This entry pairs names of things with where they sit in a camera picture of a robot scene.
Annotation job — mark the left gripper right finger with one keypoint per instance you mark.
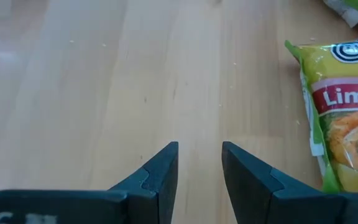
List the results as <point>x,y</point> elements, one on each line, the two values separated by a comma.
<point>253,193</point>

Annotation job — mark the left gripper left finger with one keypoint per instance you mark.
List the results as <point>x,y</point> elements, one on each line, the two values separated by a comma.
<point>154,193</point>

